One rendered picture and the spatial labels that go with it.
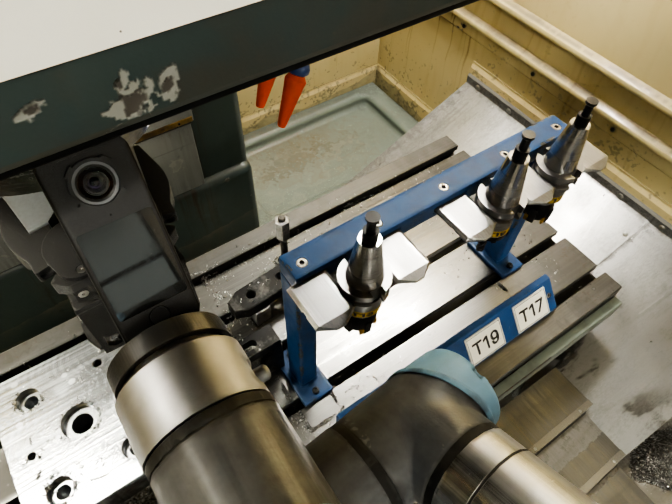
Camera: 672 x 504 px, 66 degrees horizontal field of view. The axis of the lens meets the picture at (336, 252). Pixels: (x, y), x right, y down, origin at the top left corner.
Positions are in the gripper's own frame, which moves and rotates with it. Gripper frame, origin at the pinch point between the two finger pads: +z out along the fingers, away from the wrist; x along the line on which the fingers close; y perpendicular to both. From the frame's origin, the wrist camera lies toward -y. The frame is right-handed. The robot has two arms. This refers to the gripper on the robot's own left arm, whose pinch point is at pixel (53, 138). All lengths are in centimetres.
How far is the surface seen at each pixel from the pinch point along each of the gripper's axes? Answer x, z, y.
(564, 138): 54, -10, 18
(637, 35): 101, 7, 28
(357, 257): 20.7, -11.0, 18.0
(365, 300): 20.5, -13.5, 23.1
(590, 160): 60, -12, 24
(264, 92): 14.4, -5.4, -1.8
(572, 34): 101, 19, 35
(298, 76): 17.0, -6.2, -2.7
